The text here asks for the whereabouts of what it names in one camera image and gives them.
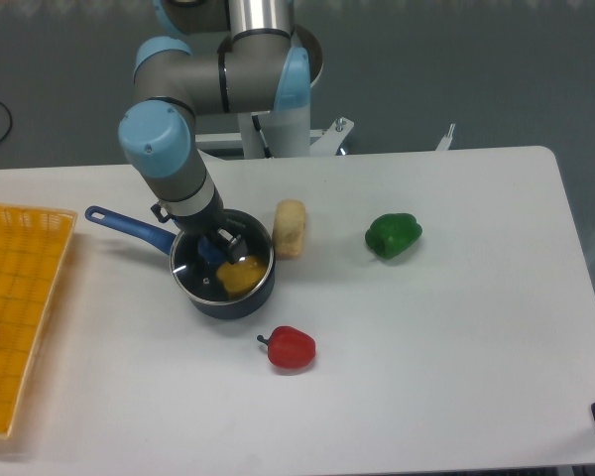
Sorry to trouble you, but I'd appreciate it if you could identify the yellow plastic basket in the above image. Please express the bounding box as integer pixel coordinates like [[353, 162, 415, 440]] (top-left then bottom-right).
[[0, 203, 77, 439]]

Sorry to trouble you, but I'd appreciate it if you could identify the black cable on pedestal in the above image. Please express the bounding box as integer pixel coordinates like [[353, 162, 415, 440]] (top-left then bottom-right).
[[250, 113, 274, 160]]

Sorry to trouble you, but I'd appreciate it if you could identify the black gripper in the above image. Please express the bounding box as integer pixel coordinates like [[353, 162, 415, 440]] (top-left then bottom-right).
[[151, 195, 246, 263]]

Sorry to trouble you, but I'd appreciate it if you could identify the beige bread loaf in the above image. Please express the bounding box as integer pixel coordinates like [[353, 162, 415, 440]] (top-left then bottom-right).
[[272, 199, 306, 259]]

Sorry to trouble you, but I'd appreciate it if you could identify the dark blue saucepan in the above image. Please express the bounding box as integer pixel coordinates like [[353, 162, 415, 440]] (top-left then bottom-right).
[[85, 206, 276, 319]]

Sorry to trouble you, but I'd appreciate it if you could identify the red bell pepper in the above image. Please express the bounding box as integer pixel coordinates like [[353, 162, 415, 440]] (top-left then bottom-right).
[[257, 326, 316, 370]]

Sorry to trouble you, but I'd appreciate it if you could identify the glass lid blue knob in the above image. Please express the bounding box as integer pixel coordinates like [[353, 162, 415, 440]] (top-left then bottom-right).
[[170, 209, 276, 319]]

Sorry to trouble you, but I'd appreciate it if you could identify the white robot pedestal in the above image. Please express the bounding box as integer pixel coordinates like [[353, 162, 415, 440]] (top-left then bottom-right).
[[192, 24, 456, 160]]

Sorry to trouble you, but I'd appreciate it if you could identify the green bell pepper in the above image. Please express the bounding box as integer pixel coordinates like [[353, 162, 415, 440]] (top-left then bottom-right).
[[364, 213, 422, 260]]

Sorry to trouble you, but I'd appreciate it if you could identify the yellow bell pepper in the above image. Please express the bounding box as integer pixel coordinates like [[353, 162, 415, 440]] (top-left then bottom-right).
[[216, 255, 268, 299]]

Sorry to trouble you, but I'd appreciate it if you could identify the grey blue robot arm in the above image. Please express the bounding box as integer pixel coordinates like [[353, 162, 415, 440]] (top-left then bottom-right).
[[118, 1, 311, 262]]

